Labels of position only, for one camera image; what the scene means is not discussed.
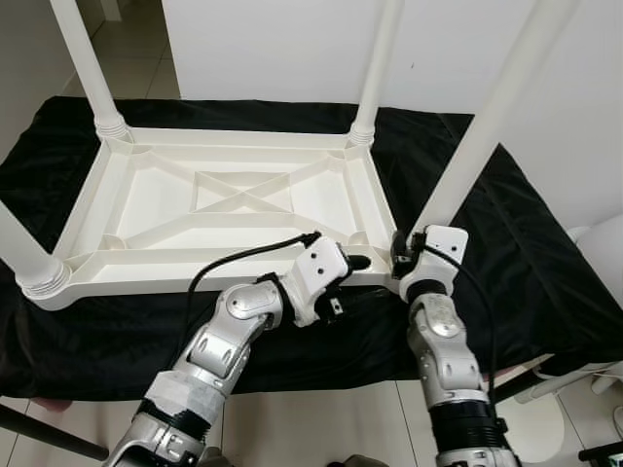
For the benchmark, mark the white plastic table top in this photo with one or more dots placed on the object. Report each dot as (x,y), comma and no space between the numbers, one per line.
(146,204)

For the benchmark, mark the grey robot left leg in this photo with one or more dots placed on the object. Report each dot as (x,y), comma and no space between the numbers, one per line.
(209,459)

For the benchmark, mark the grey robot right leg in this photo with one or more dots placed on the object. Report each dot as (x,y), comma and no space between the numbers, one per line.
(360,461)

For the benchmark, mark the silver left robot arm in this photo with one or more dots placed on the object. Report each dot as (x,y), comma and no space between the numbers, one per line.
(234,321)

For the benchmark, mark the grey robot leg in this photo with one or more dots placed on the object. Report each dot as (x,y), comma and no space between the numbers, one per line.
(360,461)
(209,459)

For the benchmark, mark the black cloth cover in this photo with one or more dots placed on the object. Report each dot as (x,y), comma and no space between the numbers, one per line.
(545,272)

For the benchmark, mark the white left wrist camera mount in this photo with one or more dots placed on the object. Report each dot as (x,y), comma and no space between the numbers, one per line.
(321,268)

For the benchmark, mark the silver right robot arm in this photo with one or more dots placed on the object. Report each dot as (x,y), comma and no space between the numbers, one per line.
(438,331)

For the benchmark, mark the black metal frame bar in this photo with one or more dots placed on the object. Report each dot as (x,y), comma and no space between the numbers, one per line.
(49,433)
(521,379)

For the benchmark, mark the white plastic table leg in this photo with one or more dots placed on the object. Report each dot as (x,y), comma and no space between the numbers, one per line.
(496,107)
(88,68)
(380,58)
(19,248)

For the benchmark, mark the black metal stand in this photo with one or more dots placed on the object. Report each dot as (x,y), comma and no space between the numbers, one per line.
(602,452)

